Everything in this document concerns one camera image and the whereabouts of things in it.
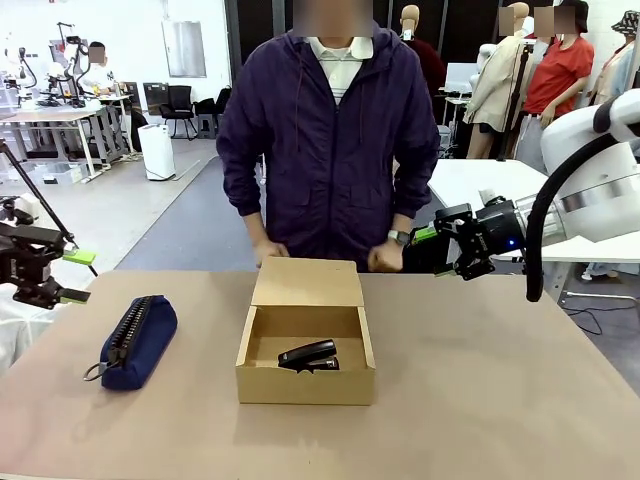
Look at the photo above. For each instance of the navy blue zipper pencil case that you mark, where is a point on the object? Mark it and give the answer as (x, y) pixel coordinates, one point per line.
(142, 340)

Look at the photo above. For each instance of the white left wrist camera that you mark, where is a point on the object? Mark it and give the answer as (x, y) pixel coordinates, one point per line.
(22, 207)

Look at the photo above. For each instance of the person in purple jacket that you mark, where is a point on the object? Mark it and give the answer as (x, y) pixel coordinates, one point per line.
(330, 160)

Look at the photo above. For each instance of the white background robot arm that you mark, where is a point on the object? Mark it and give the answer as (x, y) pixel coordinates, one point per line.
(17, 70)

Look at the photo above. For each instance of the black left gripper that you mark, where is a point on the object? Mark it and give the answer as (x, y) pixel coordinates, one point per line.
(20, 265)

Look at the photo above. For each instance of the white air purifier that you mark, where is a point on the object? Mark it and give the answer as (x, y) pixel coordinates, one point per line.
(156, 152)

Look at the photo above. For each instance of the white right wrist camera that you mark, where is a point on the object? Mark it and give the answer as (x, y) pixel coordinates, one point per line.
(492, 197)

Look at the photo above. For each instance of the black mesh office chair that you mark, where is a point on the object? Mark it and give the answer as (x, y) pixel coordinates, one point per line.
(179, 107)

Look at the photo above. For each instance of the mannequin in dark red shirt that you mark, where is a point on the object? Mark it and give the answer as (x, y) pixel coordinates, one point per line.
(425, 55)

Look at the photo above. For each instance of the wooden top workbench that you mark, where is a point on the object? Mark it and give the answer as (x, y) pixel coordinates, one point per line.
(50, 117)

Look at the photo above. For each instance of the mannequin in beige coat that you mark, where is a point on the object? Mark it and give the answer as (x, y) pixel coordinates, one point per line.
(495, 85)

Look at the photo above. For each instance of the white monitor screen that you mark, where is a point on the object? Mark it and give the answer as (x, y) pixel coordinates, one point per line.
(460, 77)

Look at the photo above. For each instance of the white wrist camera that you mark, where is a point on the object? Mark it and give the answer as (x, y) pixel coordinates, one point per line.
(22, 207)
(492, 197)

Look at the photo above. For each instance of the black stapler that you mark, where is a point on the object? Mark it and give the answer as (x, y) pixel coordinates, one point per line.
(310, 355)

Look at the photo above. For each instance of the black camera tripod leg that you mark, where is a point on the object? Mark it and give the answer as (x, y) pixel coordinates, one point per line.
(35, 190)

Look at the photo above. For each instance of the black light stand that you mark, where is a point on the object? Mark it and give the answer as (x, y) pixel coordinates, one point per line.
(517, 90)

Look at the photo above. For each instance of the white cloth cover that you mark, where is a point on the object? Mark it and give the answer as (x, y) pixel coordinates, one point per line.
(25, 335)

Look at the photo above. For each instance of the open brown cardboard box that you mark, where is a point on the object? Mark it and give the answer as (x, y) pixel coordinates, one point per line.
(305, 387)

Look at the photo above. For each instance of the white tray on floor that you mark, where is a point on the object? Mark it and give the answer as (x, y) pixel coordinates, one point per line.
(57, 174)

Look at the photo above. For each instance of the person's right hand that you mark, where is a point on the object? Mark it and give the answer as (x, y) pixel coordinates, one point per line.
(270, 250)

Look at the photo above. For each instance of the person's left hand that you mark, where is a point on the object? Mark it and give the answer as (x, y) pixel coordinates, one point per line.
(385, 257)

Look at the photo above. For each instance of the person's left forearm purple sleeve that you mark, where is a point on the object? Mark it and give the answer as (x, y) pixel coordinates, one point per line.
(415, 185)

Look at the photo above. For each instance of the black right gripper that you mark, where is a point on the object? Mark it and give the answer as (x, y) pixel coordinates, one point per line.
(500, 230)

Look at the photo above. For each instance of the black bag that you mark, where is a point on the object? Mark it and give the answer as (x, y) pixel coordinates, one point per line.
(417, 260)

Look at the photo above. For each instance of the mannequin with bucket hat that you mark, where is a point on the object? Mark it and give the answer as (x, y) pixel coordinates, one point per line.
(617, 75)

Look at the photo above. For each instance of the white folding table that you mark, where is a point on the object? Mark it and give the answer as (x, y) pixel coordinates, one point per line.
(475, 185)

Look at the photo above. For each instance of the person's right forearm purple sleeve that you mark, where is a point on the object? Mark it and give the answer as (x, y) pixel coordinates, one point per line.
(242, 190)

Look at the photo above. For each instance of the silver wristwatch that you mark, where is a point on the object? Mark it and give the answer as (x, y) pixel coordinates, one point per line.
(399, 237)

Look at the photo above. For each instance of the seated person in white shirt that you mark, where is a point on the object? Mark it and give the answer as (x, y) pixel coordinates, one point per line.
(97, 75)

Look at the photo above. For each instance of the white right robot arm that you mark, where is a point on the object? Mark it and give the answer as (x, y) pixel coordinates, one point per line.
(590, 165)

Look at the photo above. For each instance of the grey wall panel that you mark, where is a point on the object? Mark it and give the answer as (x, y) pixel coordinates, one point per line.
(184, 49)

